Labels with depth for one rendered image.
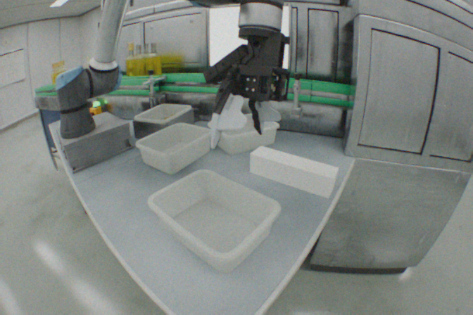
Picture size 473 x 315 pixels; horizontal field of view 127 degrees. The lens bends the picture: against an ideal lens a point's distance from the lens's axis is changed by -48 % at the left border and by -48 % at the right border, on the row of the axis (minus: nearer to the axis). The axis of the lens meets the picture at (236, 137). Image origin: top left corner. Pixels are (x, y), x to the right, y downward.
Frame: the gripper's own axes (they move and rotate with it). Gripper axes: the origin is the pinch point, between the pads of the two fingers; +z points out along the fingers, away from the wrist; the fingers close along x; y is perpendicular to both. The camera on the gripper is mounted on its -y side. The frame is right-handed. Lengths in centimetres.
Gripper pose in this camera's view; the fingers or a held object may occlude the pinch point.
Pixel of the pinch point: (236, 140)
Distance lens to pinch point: 41.6
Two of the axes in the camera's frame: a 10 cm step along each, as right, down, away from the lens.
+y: 8.0, 2.5, -5.5
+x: 5.9, -1.6, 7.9
